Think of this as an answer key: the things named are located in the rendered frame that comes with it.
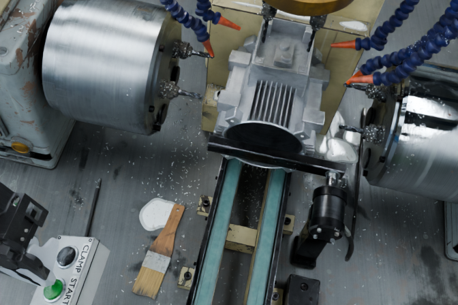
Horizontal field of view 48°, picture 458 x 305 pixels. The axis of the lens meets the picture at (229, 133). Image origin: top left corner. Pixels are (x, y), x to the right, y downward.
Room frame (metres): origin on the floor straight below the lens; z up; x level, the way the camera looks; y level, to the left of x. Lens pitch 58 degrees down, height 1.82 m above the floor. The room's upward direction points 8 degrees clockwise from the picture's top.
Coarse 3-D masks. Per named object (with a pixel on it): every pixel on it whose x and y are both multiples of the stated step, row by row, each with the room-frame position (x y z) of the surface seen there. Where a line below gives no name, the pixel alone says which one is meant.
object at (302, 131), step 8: (248, 40) 0.69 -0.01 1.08; (256, 40) 0.69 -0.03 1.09; (248, 48) 0.68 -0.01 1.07; (312, 56) 0.67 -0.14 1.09; (320, 56) 0.68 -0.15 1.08; (232, 112) 0.51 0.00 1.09; (240, 112) 0.51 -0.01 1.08; (232, 120) 0.50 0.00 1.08; (240, 120) 0.50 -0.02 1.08; (296, 128) 0.50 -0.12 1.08; (304, 128) 0.50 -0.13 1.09; (296, 136) 0.49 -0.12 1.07; (304, 136) 0.49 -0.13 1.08
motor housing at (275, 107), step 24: (240, 48) 0.69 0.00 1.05; (240, 72) 0.62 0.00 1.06; (264, 96) 0.55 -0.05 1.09; (288, 96) 0.56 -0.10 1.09; (312, 96) 0.59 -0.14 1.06; (264, 120) 0.50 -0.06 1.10; (288, 120) 0.51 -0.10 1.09; (264, 144) 0.54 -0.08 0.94; (288, 144) 0.54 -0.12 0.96; (312, 144) 0.49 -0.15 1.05
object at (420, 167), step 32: (384, 96) 0.61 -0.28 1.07; (416, 96) 0.54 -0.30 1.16; (448, 96) 0.55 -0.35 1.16; (352, 128) 0.53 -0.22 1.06; (384, 128) 0.53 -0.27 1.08; (416, 128) 0.50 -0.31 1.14; (448, 128) 0.50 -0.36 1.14; (384, 160) 0.47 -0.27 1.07; (416, 160) 0.46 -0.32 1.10; (448, 160) 0.46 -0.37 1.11; (416, 192) 0.45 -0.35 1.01; (448, 192) 0.44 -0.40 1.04
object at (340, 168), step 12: (216, 144) 0.48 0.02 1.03; (228, 144) 0.48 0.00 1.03; (240, 144) 0.48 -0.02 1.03; (252, 144) 0.49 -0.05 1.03; (240, 156) 0.47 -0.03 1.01; (252, 156) 0.47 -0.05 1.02; (264, 156) 0.47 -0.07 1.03; (276, 156) 0.47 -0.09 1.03; (288, 156) 0.47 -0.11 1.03; (300, 156) 0.48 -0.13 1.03; (288, 168) 0.46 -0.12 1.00; (300, 168) 0.46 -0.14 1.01; (312, 168) 0.46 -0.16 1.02; (324, 168) 0.46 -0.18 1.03; (336, 168) 0.46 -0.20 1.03
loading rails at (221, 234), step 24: (240, 168) 0.49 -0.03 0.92; (216, 192) 0.43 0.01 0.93; (264, 192) 0.50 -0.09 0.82; (288, 192) 0.45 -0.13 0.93; (216, 216) 0.38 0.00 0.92; (264, 216) 0.40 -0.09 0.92; (288, 216) 0.45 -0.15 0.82; (216, 240) 0.34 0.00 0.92; (240, 240) 0.37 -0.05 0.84; (264, 240) 0.35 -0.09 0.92; (216, 264) 0.29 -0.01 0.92; (264, 264) 0.31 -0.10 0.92; (192, 288) 0.24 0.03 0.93; (264, 288) 0.26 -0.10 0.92
